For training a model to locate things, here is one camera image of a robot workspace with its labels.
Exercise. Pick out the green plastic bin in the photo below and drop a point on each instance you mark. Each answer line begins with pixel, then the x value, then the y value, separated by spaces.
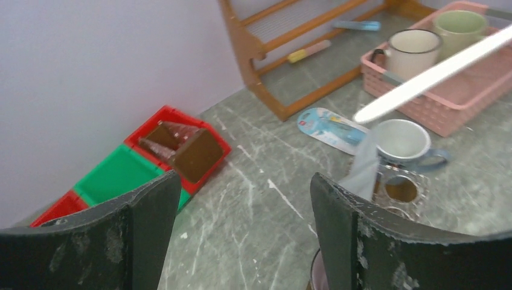
pixel 120 172

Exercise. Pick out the purple mug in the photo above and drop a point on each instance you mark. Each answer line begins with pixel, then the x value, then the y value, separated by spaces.
pixel 318 277

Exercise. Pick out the yellow pink marker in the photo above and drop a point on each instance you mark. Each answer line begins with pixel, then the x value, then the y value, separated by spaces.
pixel 308 51

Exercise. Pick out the pale green mug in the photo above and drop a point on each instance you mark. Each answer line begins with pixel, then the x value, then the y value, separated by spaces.
pixel 459 29

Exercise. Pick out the pink plastic basket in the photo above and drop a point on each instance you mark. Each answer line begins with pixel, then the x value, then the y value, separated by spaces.
pixel 452 103

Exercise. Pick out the white enamel mug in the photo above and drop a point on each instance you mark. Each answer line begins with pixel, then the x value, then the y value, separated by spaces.
pixel 410 52

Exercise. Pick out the grey-blue mug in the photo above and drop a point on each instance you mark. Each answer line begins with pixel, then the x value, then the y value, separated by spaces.
pixel 406 145

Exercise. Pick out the red bin with toothbrushes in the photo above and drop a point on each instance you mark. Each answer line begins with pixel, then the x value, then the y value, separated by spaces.
pixel 69 203

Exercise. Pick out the white toothbrush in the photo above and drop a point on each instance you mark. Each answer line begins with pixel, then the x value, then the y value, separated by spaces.
pixel 431 77

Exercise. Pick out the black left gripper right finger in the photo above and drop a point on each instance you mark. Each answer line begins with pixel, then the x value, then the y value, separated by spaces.
pixel 364 246

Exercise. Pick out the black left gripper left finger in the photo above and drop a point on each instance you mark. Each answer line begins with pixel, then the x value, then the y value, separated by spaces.
pixel 118 244

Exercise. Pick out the wooden shelf rack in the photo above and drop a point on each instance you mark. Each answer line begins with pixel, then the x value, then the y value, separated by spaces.
pixel 249 47

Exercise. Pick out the brown wooden block holder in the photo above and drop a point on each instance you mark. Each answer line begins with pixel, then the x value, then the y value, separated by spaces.
pixel 190 150

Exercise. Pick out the red bin with holder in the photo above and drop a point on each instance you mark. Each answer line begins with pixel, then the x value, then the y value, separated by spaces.
pixel 167 113

